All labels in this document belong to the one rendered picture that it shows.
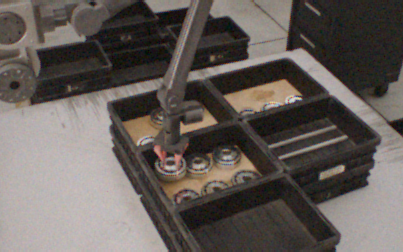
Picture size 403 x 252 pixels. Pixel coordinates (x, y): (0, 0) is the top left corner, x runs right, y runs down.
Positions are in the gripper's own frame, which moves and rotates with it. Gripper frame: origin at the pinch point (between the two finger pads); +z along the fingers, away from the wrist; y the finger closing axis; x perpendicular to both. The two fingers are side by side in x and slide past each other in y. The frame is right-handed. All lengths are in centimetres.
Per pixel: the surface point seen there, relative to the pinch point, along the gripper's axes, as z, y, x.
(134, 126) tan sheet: 7.7, 23.1, -21.4
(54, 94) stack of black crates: 43, 91, -71
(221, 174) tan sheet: 7.1, -15.6, -7.6
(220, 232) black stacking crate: 7.3, -23.2, 17.2
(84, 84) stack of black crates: 40, 79, -81
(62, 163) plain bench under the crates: 21, 46, -6
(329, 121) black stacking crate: 7, -46, -51
